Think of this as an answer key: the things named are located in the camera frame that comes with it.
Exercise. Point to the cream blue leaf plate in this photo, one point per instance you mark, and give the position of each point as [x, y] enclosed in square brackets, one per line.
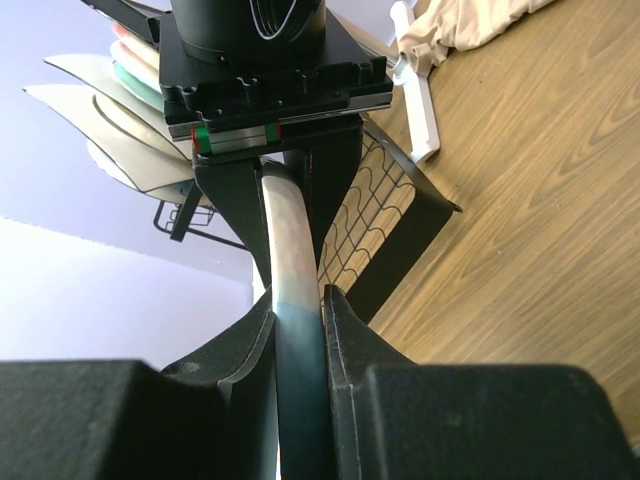
[304, 413]

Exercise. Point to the large white black-rimmed plate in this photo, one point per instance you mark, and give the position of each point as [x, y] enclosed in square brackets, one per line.
[84, 108]

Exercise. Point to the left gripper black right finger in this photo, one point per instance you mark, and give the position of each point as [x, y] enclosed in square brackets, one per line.
[396, 419]

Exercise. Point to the pink plate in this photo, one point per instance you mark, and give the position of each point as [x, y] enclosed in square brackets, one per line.
[122, 32]

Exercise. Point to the beige plate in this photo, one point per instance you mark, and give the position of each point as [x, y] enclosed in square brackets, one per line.
[120, 170]

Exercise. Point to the black wire dish rack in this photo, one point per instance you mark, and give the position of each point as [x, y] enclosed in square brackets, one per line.
[389, 217]

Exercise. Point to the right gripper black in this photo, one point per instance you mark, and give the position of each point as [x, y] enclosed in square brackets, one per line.
[236, 65]

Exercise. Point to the silver clothes rack stand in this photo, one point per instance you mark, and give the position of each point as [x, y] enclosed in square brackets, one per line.
[422, 124]

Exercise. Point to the beige cloth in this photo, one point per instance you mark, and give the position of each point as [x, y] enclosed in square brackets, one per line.
[461, 25]

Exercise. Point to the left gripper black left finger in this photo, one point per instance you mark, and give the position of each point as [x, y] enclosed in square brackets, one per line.
[209, 415]

